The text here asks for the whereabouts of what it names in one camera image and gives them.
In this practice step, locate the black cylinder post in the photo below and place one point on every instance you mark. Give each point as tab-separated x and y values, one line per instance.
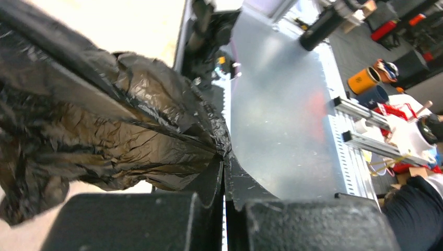
328	21

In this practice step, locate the aluminium extrusion rails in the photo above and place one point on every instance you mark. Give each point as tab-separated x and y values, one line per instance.
366	134

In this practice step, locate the dark blue cylindrical container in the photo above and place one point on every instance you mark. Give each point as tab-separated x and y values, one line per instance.
372	97

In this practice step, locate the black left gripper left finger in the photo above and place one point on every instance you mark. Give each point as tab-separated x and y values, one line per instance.
195	213

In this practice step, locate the black trash bag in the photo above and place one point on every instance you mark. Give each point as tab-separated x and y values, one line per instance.
72	111

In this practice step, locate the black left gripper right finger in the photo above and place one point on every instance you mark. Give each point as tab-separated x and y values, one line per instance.
240	188

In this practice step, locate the orange cylindrical container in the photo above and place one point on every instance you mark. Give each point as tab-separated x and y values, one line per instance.
363	80

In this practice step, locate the white cable duct strip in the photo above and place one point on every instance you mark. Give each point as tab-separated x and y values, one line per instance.
224	83

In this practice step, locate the red fire extinguisher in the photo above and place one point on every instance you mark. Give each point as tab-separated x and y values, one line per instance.
384	30

